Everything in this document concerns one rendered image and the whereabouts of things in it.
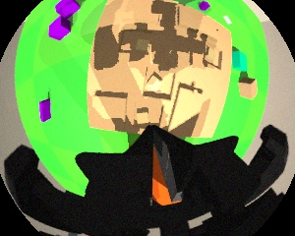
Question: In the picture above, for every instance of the turquoise cube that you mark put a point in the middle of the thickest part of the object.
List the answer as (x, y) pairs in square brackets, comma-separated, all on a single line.
[(239, 61)]

